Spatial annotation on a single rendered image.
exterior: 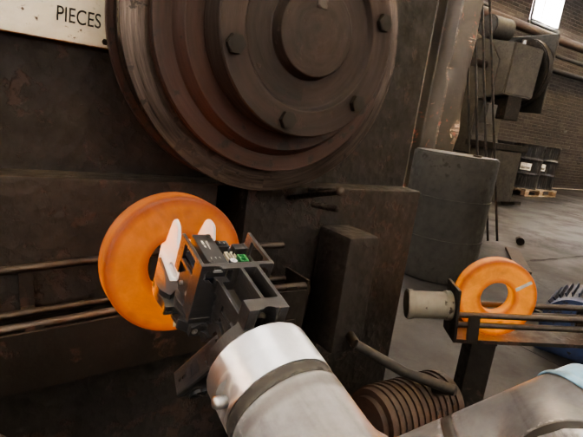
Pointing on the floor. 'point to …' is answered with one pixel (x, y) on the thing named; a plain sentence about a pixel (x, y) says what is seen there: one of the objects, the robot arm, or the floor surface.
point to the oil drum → (448, 211)
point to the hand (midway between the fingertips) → (174, 245)
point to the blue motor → (569, 296)
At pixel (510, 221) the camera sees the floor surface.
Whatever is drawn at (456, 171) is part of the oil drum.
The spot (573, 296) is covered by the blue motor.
